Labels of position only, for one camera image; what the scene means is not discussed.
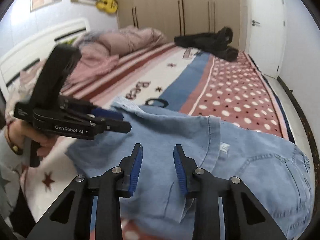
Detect light blue denim pants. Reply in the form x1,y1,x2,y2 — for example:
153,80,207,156
66,97,315,239

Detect black clothing pile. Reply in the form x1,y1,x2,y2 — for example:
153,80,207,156
174,27,239,62

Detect person left hand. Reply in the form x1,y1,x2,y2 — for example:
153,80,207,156
4,119,60,159

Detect pink crumpled duvet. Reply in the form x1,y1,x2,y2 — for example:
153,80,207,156
17,25,168,88

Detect white bed headboard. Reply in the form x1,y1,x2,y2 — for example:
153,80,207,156
1,17,90,101

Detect green item by headboard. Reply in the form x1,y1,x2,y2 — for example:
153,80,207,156
62,37,77,46

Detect patterned fleece bed blanket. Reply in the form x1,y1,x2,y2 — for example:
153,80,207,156
4,42,293,240

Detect beige wooden wardrobe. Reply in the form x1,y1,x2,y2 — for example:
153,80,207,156
117,0,246,50

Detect white door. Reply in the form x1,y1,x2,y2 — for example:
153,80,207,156
248,0,286,78

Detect yellow guitar on wall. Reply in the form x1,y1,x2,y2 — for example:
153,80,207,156
70,0,118,15

